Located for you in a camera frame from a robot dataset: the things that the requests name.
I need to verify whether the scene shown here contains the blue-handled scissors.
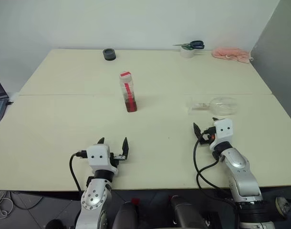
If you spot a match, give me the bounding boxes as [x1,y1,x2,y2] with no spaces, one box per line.
[172,40,205,51]

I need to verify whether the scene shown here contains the white tape roll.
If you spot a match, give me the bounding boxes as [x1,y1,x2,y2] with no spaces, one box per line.
[179,45,195,59]

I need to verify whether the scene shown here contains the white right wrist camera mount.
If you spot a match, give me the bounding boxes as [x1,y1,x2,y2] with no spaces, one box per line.
[209,118,233,151]

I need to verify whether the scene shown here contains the pink cloth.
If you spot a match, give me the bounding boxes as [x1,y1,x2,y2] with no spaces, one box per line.
[211,46,251,64]

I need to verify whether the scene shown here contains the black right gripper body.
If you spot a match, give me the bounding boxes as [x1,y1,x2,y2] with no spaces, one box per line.
[198,126,217,146]

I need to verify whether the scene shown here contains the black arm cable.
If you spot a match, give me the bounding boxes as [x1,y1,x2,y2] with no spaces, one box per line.
[69,150,89,192]
[193,132,240,229]

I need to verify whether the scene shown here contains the white cable bundle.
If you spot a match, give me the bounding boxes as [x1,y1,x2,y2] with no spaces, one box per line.
[0,189,15,219]

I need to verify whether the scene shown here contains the clear wine glass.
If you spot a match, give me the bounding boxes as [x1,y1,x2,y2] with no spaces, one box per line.
[186,96,239,116]

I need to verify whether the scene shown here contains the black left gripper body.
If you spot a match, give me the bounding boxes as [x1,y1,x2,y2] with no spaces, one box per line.
[109,153,126,167]

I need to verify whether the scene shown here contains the dark rounded shape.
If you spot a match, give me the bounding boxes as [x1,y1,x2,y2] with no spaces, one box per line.
[111,201,139,229]
[168,195,208,229]

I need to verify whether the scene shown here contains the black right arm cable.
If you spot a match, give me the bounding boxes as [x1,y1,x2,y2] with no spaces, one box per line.
[193,132,240,229]

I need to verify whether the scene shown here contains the clear bottle with red liquid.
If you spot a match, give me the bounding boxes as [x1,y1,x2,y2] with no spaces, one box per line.
[118,71,138,114]

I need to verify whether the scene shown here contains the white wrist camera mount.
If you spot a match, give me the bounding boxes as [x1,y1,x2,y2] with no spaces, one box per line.
[209,118,233,151]
[86,144,119,177]

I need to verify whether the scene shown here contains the grey round pad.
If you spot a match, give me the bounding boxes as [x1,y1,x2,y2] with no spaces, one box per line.
[275,196,291,219]

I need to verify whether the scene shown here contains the small black round shape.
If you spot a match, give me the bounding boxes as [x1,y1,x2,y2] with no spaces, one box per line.
[45,219,65,229]

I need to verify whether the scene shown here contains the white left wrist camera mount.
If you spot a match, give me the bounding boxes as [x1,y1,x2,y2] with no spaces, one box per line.
[86,144,119,177]

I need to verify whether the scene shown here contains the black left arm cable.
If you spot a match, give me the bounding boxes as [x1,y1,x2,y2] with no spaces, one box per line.
[69,150,89,192]

